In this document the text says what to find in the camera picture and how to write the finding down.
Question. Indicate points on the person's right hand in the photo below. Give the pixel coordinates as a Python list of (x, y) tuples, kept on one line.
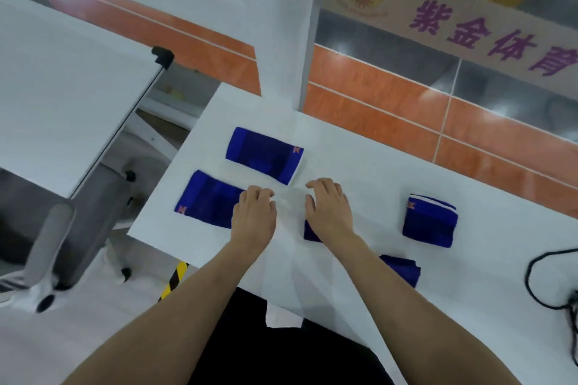
[(332, 215)]

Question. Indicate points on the person's right thumb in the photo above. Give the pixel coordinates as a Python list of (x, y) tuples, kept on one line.
[(309, 208)]

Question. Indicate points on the white pillar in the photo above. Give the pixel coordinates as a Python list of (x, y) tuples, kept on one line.
[(284, 14)]

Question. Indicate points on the person's right forearm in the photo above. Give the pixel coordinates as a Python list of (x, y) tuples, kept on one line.
[(406, 317)]

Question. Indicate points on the person's left thumb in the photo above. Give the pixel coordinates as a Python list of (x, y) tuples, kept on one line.
[(272, 209)]

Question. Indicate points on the white folding table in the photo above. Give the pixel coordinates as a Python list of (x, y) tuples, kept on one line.
[(58, 96)]

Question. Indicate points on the folded blue wristband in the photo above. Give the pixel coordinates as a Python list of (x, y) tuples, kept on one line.
[(429, 222)]

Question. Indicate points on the yellow black floor tape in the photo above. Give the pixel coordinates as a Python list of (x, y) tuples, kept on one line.
[(174, 281)]

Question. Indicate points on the person's left forearm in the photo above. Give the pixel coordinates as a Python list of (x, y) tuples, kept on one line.
[(180, 317)]

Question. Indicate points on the white table cover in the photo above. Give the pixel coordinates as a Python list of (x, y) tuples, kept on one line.
[(469, 290)]

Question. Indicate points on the person's black clothing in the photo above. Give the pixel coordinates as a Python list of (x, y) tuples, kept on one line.
[(271, 353)]

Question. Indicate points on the banner with purple characters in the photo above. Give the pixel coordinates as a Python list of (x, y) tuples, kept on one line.
[(451, 14)]

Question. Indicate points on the person's left hand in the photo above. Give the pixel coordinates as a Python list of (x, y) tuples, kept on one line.
[(253, 222)]

